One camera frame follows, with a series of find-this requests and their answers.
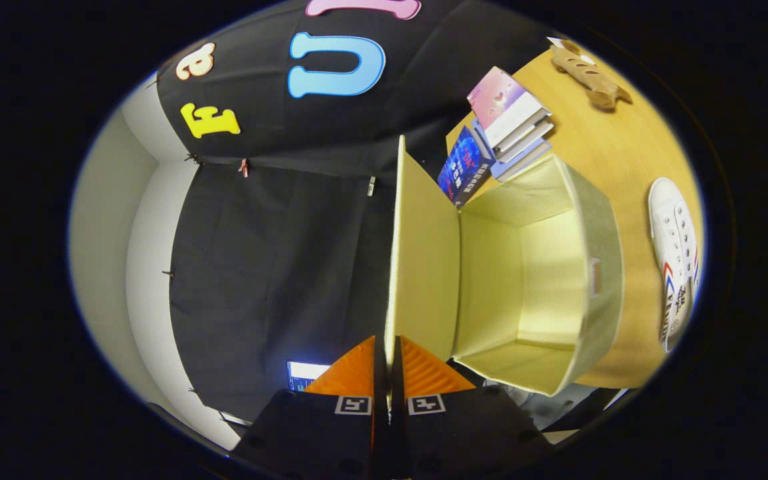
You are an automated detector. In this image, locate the black backdrop cloth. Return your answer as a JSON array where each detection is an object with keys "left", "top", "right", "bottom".
[{"left": 151, "top": 0, "right": 558, "bottom": 427}]

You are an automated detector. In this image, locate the dark blue book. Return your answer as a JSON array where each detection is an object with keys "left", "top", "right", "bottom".
[{"left": 437, "top": 125, "right": 495, "bottom": 209}]

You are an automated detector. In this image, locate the pale blue paperback book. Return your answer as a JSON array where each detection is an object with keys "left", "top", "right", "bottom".
[{"left": 489, "top": 139, "right": 553, "bottom": 182}]

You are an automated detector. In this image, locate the pink cover book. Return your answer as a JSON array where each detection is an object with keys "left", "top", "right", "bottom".
[{"left": 467, "top": 66, "right": 551, "bottom": 142}]

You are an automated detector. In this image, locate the white striped canvas shoe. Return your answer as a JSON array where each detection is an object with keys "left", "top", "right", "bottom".
[{"left": 647, "top": 177, "right": 700, "bottom": 353}]

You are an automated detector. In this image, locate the brown plush toy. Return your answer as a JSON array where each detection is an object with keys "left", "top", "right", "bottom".
[{"left": 549, "top": 39, "right": 633, "bottom": 111}]

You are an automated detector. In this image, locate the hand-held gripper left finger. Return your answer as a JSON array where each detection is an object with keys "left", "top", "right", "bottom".
[{"left": 231, "top": 335, "right": 388, "bottom": 480}]

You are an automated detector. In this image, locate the beige fabric storage box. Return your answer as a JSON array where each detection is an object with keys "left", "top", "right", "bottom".
[{"left": 384, "top": 135, "right": 625, "bottom": 397}]

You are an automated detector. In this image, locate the computer screen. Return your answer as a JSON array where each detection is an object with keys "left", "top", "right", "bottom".
[{"left": 287, "top": 361, "right": 331, "bottom": 391}]

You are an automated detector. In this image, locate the grey paperback book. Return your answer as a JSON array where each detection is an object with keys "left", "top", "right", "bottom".
[{"left": 491, "top": 119, "right": 555, "bottom": 158}]

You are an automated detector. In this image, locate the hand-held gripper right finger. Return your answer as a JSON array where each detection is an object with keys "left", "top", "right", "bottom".
[{"left": 389, "top": 335, "right": 555, "bottom": 480}]

